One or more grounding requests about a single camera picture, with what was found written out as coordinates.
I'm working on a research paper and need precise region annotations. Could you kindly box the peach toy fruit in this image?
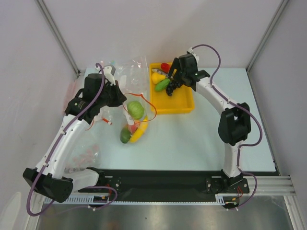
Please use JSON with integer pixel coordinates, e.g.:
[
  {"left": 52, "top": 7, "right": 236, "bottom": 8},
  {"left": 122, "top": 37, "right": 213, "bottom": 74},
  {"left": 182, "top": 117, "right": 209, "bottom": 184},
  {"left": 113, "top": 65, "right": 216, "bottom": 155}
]
[{"left": 128, "top": 125, "right": 138, "bottom": 134}]

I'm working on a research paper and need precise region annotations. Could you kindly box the aluminium front rail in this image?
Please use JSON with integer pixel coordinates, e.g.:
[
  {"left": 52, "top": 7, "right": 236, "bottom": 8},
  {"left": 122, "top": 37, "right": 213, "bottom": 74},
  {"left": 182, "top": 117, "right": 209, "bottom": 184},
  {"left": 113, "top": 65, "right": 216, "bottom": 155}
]
[{"left": 33, "top": 174, "right": 296, "bottom": 197}]

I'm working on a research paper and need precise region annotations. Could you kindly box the clear small orange-zipper bag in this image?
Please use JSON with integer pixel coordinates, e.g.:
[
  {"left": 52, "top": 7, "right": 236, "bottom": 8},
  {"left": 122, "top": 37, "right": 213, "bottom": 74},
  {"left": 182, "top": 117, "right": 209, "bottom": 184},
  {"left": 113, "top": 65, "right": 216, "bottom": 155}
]
[{"left": 86, "top": 116, "right": 112, "bottom": 131}]

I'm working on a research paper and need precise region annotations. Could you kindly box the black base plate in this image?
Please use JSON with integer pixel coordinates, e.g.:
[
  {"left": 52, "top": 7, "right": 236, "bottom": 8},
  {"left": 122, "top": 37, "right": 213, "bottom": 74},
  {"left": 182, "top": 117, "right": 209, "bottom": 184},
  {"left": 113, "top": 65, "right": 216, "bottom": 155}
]
[{"left": 80, "top": 169, "right": 250, "bottom": 202}]

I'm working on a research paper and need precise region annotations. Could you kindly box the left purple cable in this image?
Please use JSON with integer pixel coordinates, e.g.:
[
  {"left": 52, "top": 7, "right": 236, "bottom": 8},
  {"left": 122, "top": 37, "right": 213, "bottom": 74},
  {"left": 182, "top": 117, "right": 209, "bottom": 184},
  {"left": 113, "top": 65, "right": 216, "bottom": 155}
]
[{"left": 26, "top": 63, "right": 118, "bottom": 217}]

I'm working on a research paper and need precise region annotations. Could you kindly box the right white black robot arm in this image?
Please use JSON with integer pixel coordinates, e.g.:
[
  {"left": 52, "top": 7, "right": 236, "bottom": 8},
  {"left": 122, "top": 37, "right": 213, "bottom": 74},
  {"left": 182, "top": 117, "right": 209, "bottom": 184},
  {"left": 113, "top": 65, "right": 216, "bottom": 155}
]
[{"left": 168, "top": 53, "right": 251, "bottom": 192}]

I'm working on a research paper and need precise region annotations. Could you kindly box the white slotted cable duct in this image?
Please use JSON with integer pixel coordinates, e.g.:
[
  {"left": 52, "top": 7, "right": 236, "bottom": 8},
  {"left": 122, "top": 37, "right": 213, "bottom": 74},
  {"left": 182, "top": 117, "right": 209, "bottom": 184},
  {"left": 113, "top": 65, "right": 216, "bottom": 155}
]
[{"left": 45, "top": 194, "right": 240, "bottom": 205}]

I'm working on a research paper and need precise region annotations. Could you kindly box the left aluminium corner post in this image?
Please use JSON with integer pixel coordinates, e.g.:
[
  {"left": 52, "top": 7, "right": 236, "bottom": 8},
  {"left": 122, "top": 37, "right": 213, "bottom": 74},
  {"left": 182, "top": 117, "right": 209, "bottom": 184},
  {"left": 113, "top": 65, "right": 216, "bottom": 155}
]
[{"left": 35, "top": 0, "right": 80, "bottom": 77}]

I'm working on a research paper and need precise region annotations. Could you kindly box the clear orange-zipper zip bag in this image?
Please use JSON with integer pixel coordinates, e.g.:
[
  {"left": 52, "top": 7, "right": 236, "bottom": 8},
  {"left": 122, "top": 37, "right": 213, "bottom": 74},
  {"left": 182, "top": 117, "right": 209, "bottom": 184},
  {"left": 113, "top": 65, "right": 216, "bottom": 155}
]
[{"left": 119, "top": 92, "right": 157, "bottom": 144}]

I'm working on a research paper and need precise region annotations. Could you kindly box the clear blue-zipper zip bag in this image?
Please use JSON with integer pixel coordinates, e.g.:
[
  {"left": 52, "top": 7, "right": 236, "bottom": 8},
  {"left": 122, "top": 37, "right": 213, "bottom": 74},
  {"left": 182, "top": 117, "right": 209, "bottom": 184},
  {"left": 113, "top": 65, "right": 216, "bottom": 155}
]
[{"left": 115, "top": 56, "right": 149, "bottom": 94}]

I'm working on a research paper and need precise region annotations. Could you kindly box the yellow toy banana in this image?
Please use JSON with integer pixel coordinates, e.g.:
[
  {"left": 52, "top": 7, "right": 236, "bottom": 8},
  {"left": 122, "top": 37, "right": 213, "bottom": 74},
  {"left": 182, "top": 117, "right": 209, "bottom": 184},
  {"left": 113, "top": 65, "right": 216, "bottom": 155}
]
[{"left": 130, "top": 116, "right": 148, "bottom": 143}]

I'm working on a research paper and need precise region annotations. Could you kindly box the red toy mango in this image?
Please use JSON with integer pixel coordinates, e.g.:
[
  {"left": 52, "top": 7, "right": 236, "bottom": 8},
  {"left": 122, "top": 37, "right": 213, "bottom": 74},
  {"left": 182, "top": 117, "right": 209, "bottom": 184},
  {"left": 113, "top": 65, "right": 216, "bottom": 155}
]
[{"left": 160, "top": 63, "right": 171, "bottom": 73}]

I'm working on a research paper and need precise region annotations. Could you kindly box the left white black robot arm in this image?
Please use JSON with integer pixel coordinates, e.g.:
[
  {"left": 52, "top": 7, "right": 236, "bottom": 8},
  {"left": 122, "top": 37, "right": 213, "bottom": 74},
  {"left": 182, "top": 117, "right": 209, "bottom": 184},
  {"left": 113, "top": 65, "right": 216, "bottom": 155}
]
[{"left": 23, "top": 73, "right": 127, "bottom": 203}]

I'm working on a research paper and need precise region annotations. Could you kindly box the aluminium corner post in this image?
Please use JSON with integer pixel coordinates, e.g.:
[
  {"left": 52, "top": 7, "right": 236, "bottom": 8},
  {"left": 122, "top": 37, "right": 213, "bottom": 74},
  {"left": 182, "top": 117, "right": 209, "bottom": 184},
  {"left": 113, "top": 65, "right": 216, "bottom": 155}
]
[
  {"left": 35, "top": 0, "right": 80, "bottom": 77},
  {"left": 246, "top": 0, "right": 291, "bottom": 74}
]

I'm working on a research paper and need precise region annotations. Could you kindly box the orange green toy mango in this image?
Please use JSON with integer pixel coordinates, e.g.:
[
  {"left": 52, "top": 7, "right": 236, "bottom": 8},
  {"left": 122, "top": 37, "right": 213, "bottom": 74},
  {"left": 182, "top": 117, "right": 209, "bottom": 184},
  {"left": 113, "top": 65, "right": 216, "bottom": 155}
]
[{"left": 120, "top": 127, "right": 131, "bottom": 144}]

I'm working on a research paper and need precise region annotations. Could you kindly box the clear pink-zipper zip bag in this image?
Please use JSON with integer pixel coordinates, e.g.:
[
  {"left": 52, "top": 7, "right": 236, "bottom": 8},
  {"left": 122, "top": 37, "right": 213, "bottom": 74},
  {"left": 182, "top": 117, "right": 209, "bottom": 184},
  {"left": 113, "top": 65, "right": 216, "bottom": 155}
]
[{"left": 64, "top": 80, "right": 79, "bottom": 108}]

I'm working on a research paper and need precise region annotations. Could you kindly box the right aluminium corner post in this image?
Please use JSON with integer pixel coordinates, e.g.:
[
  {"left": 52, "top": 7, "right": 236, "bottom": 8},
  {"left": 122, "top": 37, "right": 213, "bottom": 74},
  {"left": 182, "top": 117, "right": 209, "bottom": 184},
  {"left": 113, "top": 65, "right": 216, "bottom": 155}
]
[{"left": 246, "top": 0, "right": 291, "bottom": 74}]

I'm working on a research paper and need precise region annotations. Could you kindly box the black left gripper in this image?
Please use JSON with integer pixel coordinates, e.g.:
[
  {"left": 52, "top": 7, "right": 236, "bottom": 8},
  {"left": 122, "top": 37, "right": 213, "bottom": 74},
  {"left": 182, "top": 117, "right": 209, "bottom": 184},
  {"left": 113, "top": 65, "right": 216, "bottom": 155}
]
[{"left": 96, "top": 80, "right": 126, "bottom": 108}]

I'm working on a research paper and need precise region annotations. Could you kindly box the green toy vegetable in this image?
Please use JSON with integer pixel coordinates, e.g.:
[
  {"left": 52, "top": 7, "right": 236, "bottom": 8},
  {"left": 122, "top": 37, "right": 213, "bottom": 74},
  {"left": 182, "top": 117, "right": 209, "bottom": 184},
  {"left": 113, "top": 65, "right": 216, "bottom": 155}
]
[{"left": 155, "top": 78, "right": 171, "bottom": 92}]

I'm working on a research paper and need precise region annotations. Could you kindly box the yellow plastic bin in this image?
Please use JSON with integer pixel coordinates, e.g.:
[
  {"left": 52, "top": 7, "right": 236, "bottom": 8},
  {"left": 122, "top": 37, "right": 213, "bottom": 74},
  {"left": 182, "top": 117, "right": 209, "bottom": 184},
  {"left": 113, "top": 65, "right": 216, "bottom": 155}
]
[{"left": 149, "top": 63, "right": 195, "bottom": 115}]

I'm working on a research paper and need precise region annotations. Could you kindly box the grey toy fish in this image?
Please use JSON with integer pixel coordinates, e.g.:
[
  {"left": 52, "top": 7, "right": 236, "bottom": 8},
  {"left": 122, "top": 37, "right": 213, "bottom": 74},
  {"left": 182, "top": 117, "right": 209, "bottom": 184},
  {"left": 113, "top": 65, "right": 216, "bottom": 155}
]
[{"left": 152, "top": 68, "right": 167, "bottom": 76}]

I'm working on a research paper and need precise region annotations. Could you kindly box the dark toy grape bunch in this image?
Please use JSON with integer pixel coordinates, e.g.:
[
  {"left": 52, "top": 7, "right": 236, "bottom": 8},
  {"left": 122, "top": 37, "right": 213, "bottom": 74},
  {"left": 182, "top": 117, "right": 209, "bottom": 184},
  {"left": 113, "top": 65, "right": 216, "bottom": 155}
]
[{"left": 165, "top": 80, "right": 182, "bottom": 96}]

